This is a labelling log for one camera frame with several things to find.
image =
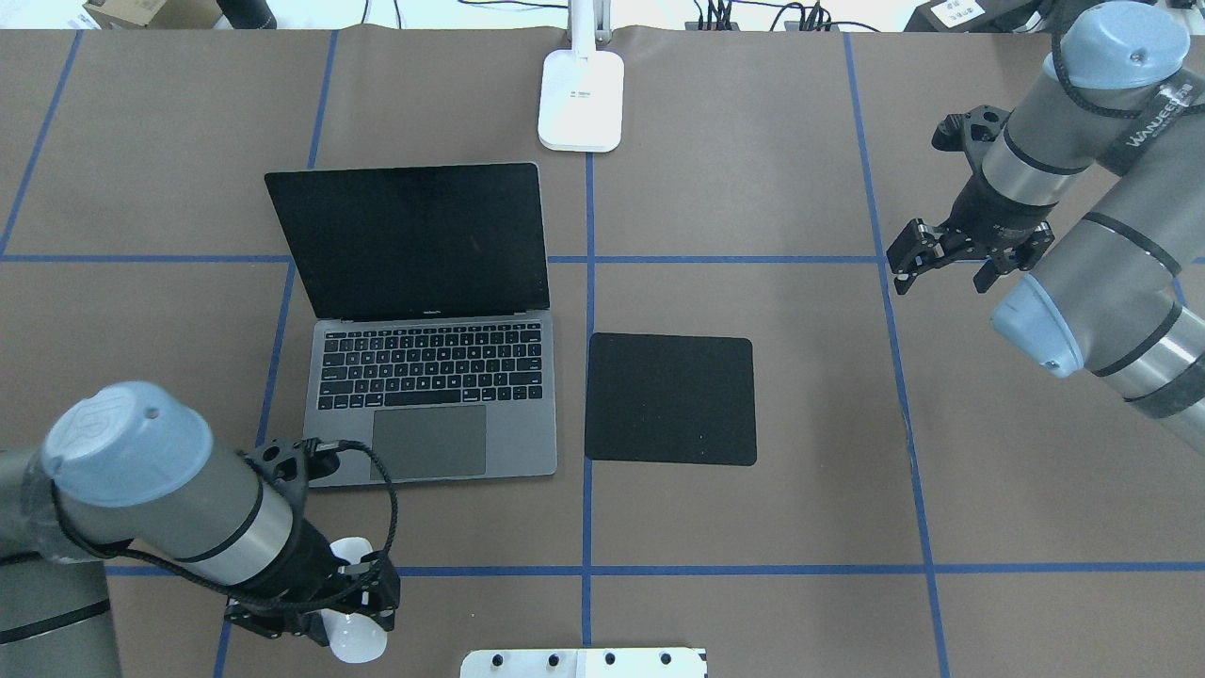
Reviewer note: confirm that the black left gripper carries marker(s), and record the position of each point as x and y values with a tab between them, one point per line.
308	569

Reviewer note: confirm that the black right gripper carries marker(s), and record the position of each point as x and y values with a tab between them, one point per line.
988	214

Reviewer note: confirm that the white computer mouse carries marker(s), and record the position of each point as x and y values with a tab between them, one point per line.
353	638

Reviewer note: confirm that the grey laptop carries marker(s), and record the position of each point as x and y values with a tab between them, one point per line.
433	341

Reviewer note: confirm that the black square mouse pad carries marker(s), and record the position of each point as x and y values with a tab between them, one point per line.
671	399

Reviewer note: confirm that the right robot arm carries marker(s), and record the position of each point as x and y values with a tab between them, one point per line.
1092	189

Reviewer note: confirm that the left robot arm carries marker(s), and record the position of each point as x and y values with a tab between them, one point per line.
133	472

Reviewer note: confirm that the white desk lamp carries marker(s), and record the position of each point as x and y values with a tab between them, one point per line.
582	89

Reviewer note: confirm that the brown cardboard box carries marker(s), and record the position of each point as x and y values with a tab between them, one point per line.
157	15

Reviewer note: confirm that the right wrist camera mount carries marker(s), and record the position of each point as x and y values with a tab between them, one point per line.
971	133

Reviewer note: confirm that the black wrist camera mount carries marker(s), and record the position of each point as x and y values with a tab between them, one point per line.
293	464

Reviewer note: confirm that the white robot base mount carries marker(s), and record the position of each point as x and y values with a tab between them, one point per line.
587	662

